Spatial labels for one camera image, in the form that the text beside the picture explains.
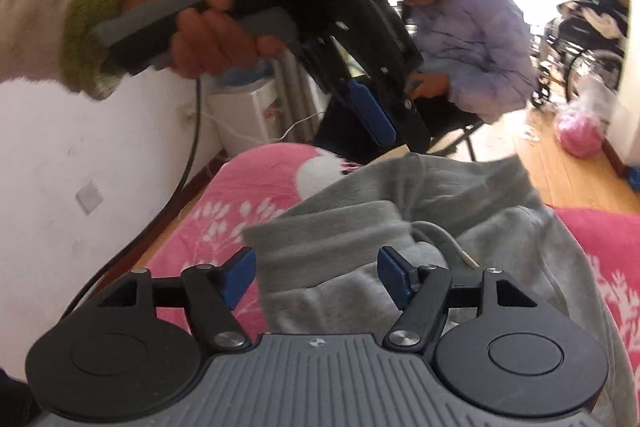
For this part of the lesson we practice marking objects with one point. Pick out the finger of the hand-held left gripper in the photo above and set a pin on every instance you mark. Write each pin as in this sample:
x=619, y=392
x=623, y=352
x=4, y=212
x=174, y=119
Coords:
x=372, y=112
x=395, y=52

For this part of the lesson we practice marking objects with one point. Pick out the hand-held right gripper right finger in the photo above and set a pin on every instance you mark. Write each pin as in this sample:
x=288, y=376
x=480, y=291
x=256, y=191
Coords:
x=395, y=277

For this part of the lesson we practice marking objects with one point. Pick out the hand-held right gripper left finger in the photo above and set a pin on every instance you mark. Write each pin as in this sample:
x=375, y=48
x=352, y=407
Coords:
x=239, y=277

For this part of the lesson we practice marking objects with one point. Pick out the grey sweatpants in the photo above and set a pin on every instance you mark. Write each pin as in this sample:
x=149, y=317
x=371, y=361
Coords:
x=450, y=207

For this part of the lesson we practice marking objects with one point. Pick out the person's left hand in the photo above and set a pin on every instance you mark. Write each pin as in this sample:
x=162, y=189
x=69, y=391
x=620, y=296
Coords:
x=210, y=42

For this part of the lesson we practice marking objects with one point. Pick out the grey curtain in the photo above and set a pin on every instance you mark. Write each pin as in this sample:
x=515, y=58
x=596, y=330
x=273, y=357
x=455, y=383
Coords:
x=295, y=97

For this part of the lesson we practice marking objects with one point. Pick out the pink floral blanket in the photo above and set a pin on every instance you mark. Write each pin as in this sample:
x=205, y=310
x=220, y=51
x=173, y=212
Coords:
x=240, y=187

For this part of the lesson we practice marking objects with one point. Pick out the black folding chair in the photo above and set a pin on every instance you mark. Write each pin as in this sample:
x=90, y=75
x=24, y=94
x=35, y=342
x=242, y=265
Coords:
x=471, y=142

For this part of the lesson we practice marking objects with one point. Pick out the blue water jug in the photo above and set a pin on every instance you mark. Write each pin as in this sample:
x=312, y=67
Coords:
x=245, y=74

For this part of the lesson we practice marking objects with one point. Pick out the white water dispenser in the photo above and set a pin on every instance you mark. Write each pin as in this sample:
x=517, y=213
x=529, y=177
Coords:
x=240, y=117

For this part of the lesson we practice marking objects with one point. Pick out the black wheelchair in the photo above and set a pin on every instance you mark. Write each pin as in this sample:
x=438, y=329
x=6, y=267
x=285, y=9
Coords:
x=547, y=32

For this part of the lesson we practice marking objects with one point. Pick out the plastic bag with pink contents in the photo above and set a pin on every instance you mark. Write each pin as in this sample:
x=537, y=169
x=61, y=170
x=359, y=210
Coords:
x=580, y=132

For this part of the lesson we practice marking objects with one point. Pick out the blue water bottle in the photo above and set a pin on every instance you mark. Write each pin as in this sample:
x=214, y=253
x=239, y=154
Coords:
x=635, y=179

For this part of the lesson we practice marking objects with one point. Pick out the white wall plate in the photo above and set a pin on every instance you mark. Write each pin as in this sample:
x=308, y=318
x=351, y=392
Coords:
x=90, y=197

